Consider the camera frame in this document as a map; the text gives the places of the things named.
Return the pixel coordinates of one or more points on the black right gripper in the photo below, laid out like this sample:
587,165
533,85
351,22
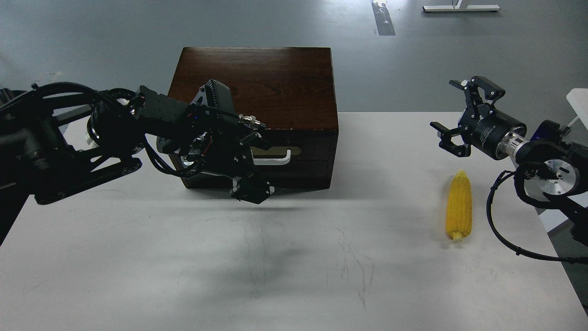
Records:
494,131

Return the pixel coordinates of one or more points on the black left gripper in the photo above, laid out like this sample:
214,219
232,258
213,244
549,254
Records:
214,138

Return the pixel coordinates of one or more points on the wooden drawer with white handle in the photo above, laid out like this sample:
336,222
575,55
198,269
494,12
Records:
303,145

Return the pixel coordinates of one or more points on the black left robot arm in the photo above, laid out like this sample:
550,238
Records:
64,138

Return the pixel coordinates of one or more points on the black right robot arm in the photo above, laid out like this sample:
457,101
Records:
549,170

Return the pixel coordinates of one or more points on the dark wooden drawer cabinet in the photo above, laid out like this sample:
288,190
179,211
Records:
286,88

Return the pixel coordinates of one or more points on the yellow corn cob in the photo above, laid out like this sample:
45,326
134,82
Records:
459,215

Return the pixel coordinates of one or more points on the white table leg base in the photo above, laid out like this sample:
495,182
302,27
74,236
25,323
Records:
461,6

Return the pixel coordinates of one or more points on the white furniture with caster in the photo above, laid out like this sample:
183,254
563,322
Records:
578,99

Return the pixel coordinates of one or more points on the black floor tape strip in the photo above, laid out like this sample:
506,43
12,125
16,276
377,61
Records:
382,18

